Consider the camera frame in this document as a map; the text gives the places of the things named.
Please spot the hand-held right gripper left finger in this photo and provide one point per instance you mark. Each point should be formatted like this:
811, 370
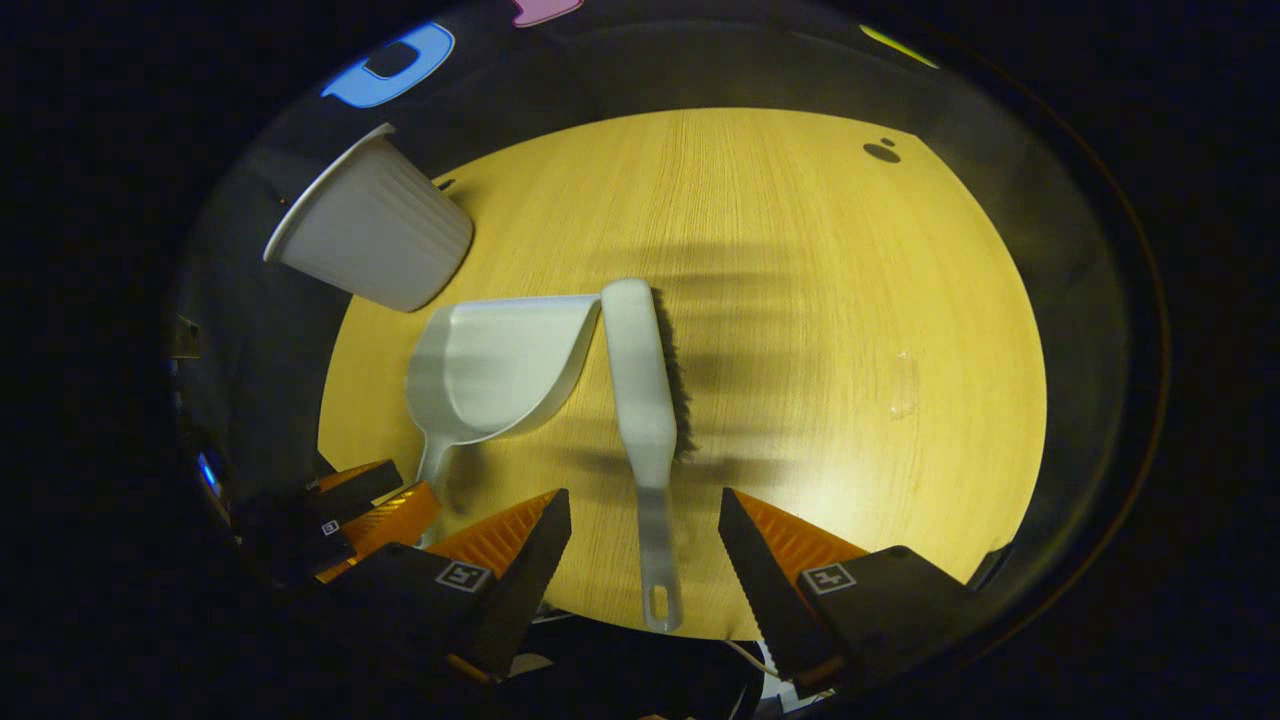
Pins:
525, 580

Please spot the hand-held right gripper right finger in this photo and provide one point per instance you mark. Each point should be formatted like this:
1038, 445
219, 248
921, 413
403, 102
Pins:
760, 580

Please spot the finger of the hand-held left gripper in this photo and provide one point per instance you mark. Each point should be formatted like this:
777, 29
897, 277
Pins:
365, 485
325, 535

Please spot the grey dustpan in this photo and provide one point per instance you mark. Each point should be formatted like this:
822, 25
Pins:
500, 370

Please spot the small grey broom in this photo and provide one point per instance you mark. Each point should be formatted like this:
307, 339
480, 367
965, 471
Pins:
640, 380

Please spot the grey garbage bin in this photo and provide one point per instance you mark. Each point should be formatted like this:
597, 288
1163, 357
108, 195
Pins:
370, 240

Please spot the blue computer screen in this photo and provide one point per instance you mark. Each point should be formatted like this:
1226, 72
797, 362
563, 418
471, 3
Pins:
208, 475

